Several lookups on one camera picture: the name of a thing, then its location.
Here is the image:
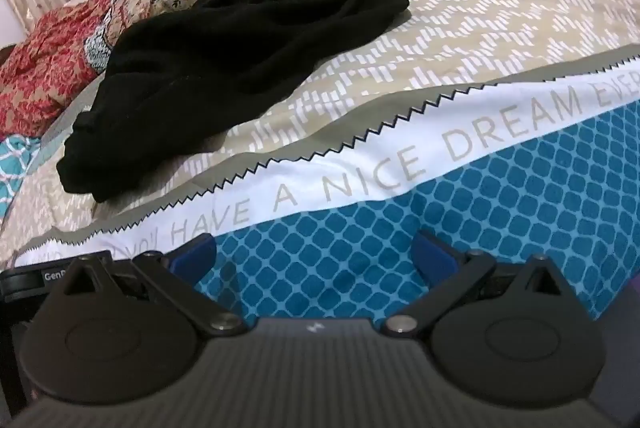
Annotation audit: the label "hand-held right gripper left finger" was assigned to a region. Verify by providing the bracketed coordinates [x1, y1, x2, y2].
[61, 232, 248, 338]

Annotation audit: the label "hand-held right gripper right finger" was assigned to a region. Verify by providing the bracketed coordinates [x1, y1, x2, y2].
[381, 230, 576, 338]

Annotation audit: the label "black pants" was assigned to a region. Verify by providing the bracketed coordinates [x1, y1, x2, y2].
[56, 0, 411, 203]

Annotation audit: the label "teal lattice pillow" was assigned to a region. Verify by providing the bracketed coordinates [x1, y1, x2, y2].
[0, 134, 42, 219]

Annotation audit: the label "patterned bedsheet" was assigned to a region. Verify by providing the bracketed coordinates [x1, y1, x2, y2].
[0, 0, 640, 324]

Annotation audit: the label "red floral quilt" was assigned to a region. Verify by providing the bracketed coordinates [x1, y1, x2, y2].
[0, 0, 336, 139]

